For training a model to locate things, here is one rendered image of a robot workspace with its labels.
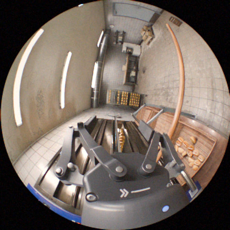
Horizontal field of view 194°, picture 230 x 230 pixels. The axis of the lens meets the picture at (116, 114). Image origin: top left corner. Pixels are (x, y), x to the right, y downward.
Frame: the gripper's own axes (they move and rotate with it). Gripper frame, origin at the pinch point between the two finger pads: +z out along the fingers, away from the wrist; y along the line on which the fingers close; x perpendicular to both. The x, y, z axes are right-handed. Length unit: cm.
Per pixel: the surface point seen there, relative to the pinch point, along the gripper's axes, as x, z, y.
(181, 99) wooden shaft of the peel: 12.0, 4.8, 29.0
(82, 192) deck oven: -55, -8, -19
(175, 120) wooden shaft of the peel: 1.3, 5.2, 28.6
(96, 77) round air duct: 89, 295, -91
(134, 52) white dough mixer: 346, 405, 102
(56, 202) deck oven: -55, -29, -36
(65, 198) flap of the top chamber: -55, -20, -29
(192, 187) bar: -18.0, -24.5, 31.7
